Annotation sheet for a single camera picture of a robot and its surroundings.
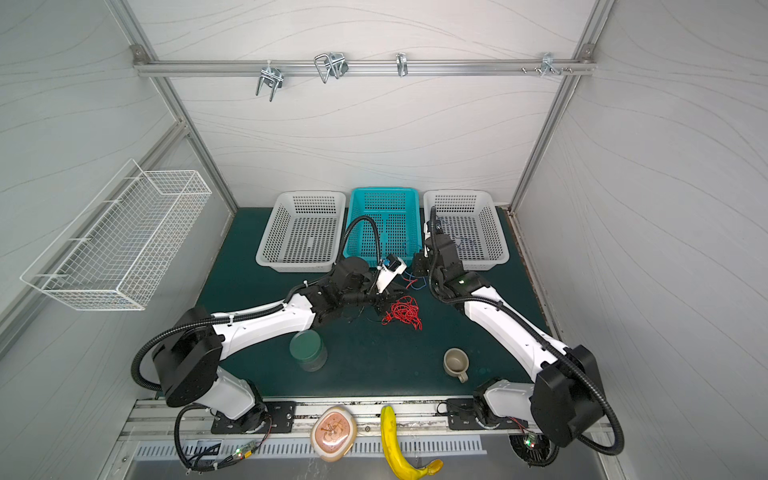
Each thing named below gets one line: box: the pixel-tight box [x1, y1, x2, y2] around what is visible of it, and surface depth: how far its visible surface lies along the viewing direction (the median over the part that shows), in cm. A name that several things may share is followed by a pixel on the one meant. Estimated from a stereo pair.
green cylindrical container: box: [290, 329, 328, 372], surface depth 76 cm
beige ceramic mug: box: [443, 347, 470, 384], surface depth 80 cm
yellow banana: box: [380, 405, 444, 480], surface depth 66 cm
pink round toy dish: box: [310, 405, 357, 463], surface depth 70 cm
